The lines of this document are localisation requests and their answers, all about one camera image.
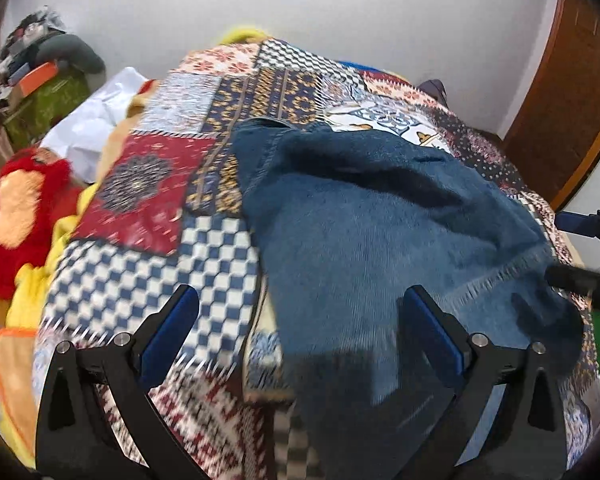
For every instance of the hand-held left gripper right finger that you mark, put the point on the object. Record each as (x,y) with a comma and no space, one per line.
(435,340)

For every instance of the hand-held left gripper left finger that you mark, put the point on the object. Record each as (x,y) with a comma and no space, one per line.
(167,340)

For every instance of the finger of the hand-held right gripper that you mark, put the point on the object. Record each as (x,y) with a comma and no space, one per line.
(577,224)
(575,280)

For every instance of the blue denim garment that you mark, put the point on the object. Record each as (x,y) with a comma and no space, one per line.
(380,235)

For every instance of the wooden door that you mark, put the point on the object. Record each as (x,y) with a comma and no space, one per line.
(555,100)

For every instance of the patchwork printed blanket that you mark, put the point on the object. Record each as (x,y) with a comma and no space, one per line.
(145,195)

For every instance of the peach towel with orange trim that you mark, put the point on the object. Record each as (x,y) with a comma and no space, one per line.
(15,380)

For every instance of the purple bag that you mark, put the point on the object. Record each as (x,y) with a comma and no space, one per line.
(432,92)

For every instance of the red plush with orange flower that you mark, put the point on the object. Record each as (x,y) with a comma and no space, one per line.
(25,200)

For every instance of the white cloth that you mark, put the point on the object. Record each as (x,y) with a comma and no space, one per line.
(95,130)

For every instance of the green box with clutter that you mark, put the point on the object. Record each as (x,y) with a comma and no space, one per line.
(45,110)

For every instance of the orange box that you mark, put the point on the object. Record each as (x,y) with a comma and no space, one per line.
(37,79)

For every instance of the grey pillow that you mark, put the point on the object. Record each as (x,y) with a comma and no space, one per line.
(75,50)

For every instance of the pile of clutter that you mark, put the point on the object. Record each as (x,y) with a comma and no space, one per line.
(22,42)

